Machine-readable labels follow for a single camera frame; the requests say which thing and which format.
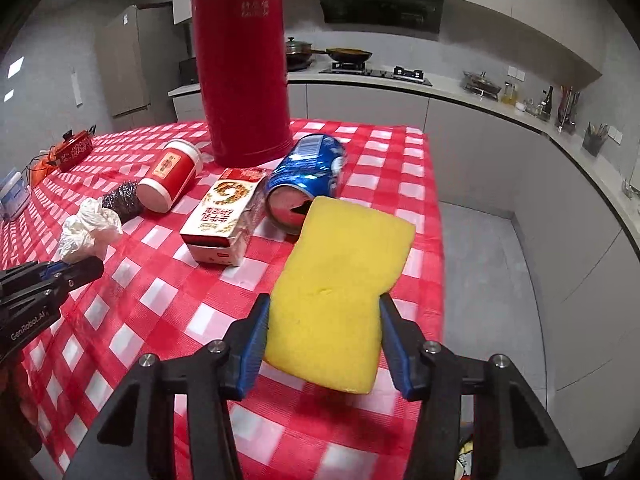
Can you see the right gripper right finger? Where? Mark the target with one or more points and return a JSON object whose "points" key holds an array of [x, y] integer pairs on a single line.
{"points": [[513, 435]]}

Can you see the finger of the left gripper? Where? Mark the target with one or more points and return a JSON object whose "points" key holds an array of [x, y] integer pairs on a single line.
{"points": [[30, 273], [76, 274]]}

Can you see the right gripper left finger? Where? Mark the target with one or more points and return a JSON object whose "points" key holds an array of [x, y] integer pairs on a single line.
{"points": [[133, 435]]}

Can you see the steel wool scrubber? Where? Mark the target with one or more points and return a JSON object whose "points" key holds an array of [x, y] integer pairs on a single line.
{"points": [[124, 201]]}

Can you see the yellow sponge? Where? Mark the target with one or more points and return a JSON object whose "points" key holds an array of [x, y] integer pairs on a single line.
{"points": [[324, 317]]}

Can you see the red white milk carton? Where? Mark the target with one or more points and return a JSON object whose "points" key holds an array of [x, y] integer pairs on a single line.
{"points": [[220, 227]]}

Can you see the lower kitchen cabinets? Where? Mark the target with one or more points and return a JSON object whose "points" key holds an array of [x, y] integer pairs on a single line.
{"points": [[578, 232]]}

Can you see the crumpled white tissue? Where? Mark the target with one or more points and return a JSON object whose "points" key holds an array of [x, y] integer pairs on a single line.
{"points": [[89, 232]]}

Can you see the clear plastic container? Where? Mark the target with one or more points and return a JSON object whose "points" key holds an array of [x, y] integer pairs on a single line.
{"points": [[14, 195]]}

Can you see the orange mesh bag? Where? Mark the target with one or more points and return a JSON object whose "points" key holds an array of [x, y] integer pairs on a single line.
{"points": [[40, 167]]}

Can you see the small red pot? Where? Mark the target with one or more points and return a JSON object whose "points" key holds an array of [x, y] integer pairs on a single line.
{"points": [[74, 149]]}

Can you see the red paper cup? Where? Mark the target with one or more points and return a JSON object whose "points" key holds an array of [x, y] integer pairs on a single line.
{"points": [[175, 167]]}

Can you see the crushed blue soda can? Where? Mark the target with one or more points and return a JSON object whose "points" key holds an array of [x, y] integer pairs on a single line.
{"points": [[313, 168]]}

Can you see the beige refrigerator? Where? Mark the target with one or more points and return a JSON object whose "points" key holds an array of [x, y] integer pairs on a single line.
{"points": [[138, 56]]}

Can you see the black microwave oven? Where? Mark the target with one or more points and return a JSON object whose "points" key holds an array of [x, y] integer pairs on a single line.
{"points": [[188, 72]]}

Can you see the red thermos flask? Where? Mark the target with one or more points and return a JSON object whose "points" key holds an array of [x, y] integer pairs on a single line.
{"points": [[240, 56]]}

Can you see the black utensil holder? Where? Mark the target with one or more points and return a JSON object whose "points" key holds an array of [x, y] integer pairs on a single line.
{"points": [[595, 137]]}

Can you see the dark glass bottle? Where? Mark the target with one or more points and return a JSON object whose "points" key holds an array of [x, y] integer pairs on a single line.
{"points": [[544, 107]]}

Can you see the covered cooking pot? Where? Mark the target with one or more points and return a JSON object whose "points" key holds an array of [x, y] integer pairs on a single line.
{"points": [[298, 54]]}

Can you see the yellow oil bottle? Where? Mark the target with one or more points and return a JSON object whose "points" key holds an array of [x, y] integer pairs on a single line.
{"points": [[509, 94]]}

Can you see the black wok on stove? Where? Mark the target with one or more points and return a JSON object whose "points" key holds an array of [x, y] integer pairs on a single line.
{"points": [[345, 55]]}

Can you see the pan on counter rack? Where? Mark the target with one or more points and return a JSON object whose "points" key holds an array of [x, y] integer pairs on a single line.
{"points": [[480, 85]]}

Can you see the gas stove top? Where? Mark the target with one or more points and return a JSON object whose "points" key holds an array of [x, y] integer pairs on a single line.
{"points": [[397, 73]]}

